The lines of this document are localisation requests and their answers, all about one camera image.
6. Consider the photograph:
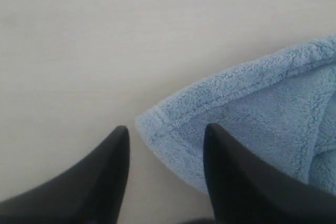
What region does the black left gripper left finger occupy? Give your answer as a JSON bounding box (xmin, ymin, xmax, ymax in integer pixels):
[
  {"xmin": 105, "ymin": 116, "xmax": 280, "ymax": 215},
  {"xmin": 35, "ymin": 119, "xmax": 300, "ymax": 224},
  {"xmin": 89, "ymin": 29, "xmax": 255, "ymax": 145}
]
[{"xmin": 1, "ymin": 126, "xmax": 130, "ymax": 223}]

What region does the light blue terry towel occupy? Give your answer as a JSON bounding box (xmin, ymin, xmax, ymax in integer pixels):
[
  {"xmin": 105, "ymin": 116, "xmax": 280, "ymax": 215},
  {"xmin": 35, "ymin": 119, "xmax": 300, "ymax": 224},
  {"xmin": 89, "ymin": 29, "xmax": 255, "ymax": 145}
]
[{"xmin": 136, "ymin": 36, "xmax": 335, "ymax": 193}]

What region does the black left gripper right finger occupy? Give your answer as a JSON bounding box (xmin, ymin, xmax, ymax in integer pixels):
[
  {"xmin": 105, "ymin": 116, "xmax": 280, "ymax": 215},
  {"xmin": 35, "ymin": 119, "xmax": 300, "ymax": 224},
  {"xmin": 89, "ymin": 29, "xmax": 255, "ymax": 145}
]
[{"xmin": 203, "ymin": 124, "xmax": 335, "ymax": 223}]

